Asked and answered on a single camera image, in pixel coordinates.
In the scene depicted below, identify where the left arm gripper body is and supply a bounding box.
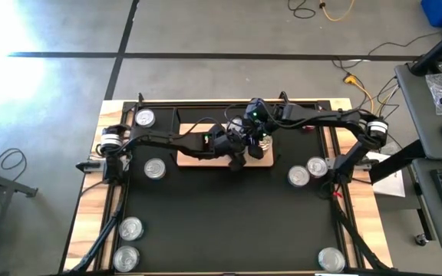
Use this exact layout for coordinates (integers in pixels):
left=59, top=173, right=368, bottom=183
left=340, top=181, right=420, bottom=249
left=209, top=128, right=247, bottom=159

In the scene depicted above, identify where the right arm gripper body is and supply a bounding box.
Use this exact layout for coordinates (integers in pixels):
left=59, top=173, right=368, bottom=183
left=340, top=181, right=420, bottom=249
left=242, top=97, right=274, bottom=136

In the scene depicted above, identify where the gold-lid blue can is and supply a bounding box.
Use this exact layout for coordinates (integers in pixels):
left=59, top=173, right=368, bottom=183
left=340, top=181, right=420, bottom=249
left=258, top=133, right=274, bottom=154

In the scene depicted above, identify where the silver-lid green tuna can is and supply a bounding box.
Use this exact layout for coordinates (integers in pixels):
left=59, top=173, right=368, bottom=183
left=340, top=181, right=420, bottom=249
left=229, top=117, right=245, bottom=133

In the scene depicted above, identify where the wooden shelf with black frame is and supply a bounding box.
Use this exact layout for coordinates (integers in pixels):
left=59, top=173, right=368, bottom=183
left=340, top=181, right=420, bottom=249
left=171, top=106, right=283, bottom=169

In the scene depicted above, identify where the silver-lid blue can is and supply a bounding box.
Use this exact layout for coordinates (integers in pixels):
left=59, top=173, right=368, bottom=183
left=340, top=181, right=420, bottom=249
left=287, top=165, right=312, bottom=189

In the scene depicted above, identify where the silver-lid yellow-teal can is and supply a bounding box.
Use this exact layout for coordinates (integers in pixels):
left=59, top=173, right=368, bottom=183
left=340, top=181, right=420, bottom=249
left=143, top=157, right=167, bottom=180

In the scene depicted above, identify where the black desk support bar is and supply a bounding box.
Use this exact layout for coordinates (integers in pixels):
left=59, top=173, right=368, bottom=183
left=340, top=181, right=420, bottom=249
left=368, top=138, right=425, bottom=185

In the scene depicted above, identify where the grey desk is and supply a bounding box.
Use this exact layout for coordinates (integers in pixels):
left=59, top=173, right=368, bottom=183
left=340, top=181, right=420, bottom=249
left=394, top=63, right=442, bottom=254

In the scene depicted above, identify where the blue plastic bin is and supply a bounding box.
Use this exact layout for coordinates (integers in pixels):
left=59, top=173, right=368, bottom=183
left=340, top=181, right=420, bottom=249
left=420, top=0, right=442, bottom=28

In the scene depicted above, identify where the yellow extension cord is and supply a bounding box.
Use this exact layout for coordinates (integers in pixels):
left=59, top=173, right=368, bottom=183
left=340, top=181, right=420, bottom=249
left=343, top=74, right=394, bottom=137

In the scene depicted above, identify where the black looped floor cable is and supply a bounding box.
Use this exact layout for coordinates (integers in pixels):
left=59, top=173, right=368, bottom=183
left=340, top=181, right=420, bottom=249
left=287, top=0, right=317, bottom=20

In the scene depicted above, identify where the yellow floor cable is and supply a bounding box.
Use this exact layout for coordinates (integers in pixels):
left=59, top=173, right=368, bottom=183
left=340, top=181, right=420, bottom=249
left=319, top=0, right=357, bottom=23

